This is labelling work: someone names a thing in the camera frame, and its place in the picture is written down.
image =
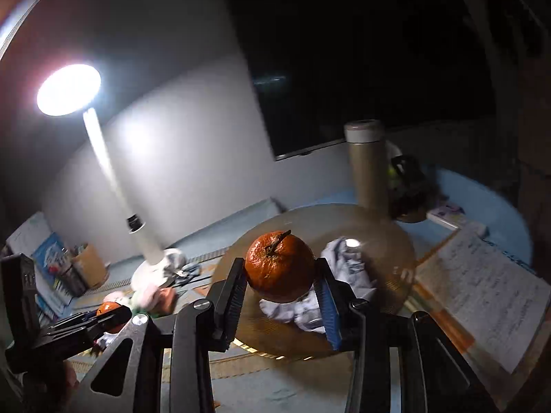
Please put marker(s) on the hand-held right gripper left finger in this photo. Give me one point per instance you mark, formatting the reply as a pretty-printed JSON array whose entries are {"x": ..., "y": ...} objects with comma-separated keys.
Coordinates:
[{"x": 232, "y": 305}]

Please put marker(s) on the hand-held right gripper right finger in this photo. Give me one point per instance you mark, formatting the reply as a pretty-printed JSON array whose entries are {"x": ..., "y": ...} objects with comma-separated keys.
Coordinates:
[{"x": 331, "y": 309}]

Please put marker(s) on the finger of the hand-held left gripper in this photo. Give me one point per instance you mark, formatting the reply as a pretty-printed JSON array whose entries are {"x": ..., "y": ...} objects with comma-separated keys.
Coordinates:
[{"x": 107, "y": 319}]

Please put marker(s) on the small orange tangerine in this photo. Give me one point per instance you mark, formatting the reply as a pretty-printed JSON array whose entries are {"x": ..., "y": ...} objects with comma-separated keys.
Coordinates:
[{"x": 108, "y": 307}]

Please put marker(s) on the white paper ball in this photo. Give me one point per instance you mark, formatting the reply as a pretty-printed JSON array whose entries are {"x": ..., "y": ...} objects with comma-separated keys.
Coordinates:
[{"x": 348, "y": 266}]

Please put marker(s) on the plaid bow hair clip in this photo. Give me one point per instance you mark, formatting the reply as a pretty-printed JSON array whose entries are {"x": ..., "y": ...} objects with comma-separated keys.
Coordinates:
[{"x": 189, "y": 270}]

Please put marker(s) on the orange tangerine with stem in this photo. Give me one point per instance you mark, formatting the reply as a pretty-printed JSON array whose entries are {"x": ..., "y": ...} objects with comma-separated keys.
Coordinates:
[{"x": 280, "y": 266}]

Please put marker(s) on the brown ribbed glass bowl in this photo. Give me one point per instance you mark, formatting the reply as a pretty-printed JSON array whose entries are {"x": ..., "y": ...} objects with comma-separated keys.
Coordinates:
[{"x": 383, "y": 249}]

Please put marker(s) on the blue printed booklet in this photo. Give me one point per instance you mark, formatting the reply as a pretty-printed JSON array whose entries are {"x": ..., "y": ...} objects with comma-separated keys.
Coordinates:
[{"x": 49, "y": 258}]

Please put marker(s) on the black mesh pen holder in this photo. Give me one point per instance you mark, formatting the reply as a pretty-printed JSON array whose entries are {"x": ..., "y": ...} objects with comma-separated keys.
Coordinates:
[{"x": 71, "y": 282}]

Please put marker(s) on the pink plush toy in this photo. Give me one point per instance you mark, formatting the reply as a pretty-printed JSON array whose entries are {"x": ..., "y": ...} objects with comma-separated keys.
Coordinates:
[{"x": 161, "y": 299}]

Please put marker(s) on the white printed booklet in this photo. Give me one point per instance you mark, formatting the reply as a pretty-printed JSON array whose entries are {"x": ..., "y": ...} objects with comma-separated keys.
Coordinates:
[{"x": 26, "y": 232}]

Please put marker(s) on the patterned blue table mat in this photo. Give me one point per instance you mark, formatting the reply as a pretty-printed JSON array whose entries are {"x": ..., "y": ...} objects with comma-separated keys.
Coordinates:
[{"x": 267, "y": 378}]

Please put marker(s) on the dark bag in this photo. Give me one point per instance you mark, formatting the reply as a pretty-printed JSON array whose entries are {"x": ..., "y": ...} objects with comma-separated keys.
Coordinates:
[{"x": 413, "y": 189}]

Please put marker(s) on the beige thermos bottle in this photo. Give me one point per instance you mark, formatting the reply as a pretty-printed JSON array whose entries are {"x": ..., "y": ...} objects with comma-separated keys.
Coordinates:
[{"x": 370, "y": 167}]

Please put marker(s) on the white purple book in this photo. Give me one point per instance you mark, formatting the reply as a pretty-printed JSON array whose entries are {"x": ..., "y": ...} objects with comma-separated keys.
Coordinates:
[{"x": 447, "y": 215}]

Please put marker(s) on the open handwritten notebook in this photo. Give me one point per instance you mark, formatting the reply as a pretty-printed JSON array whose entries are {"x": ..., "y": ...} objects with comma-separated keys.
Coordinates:
[{"x": 482, "y": 297}]

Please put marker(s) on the white desk lamp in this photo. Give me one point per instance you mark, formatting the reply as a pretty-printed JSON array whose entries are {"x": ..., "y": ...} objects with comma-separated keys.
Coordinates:
[{"x": 107, "y": 159}]

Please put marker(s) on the black monitor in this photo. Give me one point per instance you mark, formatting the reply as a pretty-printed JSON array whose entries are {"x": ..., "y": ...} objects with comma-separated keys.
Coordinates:
[{"x": 366, "y": 51}]

